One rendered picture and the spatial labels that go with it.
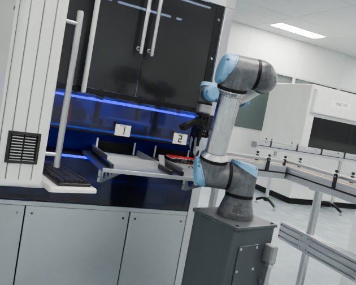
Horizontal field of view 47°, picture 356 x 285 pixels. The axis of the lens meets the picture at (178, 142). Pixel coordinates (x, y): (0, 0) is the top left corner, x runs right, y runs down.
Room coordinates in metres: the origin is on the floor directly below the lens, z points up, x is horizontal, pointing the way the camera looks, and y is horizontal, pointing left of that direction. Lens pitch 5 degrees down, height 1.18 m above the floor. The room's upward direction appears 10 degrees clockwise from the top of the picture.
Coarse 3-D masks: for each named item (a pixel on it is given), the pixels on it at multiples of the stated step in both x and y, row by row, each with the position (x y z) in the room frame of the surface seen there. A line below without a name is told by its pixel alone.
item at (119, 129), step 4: (116, 124) 2.16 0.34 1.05; (120, 124) 2.17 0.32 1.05; (116, 128) 2.16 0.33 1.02; (120, 128) 2.17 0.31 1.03; (128, 128) 2.19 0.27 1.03; (116, 132) 2.16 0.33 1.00; (120, 132) 2.17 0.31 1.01; (124, 132) 2.18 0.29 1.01; (128, 132) 2.19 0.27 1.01; (128, 136) 2.19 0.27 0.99
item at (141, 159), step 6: (96, 150) 2.10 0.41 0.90; (108, 156) 1.89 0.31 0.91; (114, 156) 1.90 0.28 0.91; (120, 156) 2.17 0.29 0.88; (126, 156) 2.21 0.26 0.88; (132, 156) 2.25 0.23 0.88; (138, 156) 2.26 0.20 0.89; (144, 156) 2.18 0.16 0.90; (114, 162) 1.90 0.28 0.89; (120, 162) 1.91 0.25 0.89; (126, 162) 1.92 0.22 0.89; (132, 162) 1.94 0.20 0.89; (138, 162) 1.95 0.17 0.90; (144, 162) 1.96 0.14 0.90; (150, 162) 1.97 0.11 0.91; (156, 162) 1.99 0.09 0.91; (156, 168) 1.99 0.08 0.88
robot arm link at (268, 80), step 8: (264, 64) 1.52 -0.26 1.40; (264, 72) 1.50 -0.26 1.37; (272, 72) 1.52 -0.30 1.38; (264, 80) 1.51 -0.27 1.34; (272, 80) 1.53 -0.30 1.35; (256, 88) 1.54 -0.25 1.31; (264, 88) 1.54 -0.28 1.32; (272, 88) 1.58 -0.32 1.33; (248, 96) 1.74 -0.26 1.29; (240, 104) 1.90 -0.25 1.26; (248, 104) 1.93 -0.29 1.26
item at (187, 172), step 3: (165, 159) 2.13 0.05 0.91; (168, 162) 2.09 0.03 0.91; (171, 162) 2.05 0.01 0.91; (171, 165) 2.05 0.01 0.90; (174, 165) 2.02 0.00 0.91; (177, 165) 1.98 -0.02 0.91; (177, 168) 1.98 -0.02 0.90; (180, 168) 1.95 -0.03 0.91; (183, 168) 1.92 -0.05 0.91; (186, 168) 1.94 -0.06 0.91; (183, 171) 1.93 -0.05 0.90; (186, 171) 1.93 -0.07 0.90; (189, 171) 1.94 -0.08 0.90; (192, 171) 1.94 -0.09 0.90; (186, 174) 1.93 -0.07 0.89; (189, 174) 1.94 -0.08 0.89; (192, 174) 1.95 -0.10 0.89
